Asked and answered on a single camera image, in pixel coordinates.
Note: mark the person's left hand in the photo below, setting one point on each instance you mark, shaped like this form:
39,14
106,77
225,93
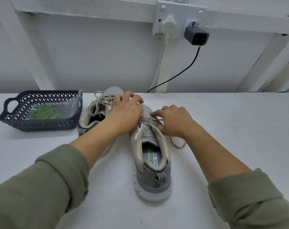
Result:
125,114

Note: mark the person's right hand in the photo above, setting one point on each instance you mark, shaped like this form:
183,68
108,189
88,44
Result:
178,120

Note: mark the beige shoelace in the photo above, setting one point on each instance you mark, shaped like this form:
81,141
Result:
175,140
99,97

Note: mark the gray sneaker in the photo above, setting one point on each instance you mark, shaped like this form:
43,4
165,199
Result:
89,121
153,181

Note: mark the green shoelace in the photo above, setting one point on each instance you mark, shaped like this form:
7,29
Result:
43,112

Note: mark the person's left forearm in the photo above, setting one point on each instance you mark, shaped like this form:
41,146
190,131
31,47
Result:
49,183

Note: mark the person's right forearm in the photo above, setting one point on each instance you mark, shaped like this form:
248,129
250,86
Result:
239,183

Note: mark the clear plastic bag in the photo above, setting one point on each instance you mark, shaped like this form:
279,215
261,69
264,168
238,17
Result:
70,106

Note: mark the gray charger adapter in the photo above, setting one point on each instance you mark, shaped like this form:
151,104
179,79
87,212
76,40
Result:
197,34

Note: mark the white plug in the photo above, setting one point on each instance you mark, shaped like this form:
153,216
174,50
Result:
169,25

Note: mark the dark plastic lattice basket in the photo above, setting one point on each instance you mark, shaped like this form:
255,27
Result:
11,121

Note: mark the white wall socket plate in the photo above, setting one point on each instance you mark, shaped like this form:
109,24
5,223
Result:
175,9

